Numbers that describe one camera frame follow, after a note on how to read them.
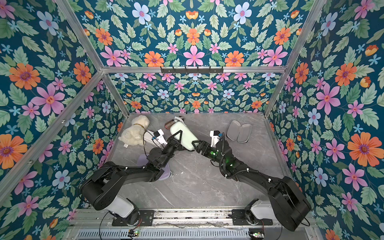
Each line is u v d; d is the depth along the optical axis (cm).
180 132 78
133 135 96
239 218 72
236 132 110
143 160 91
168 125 110
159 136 75
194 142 75
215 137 74
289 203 41
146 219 73
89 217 75
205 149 69
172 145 73
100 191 45
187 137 78
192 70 93
